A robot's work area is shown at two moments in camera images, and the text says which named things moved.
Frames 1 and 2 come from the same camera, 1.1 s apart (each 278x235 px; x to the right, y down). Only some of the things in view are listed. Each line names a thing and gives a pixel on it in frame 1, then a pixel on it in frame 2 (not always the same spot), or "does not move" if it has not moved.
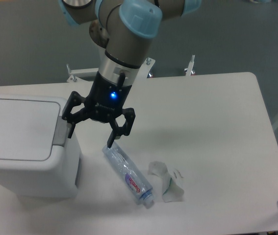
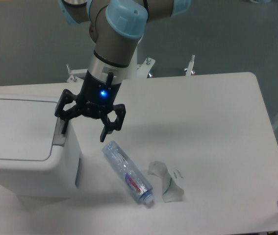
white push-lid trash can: (26, 151) does not move
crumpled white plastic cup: (172, 189) does not move
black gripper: (106, 98) -> (98, 96)
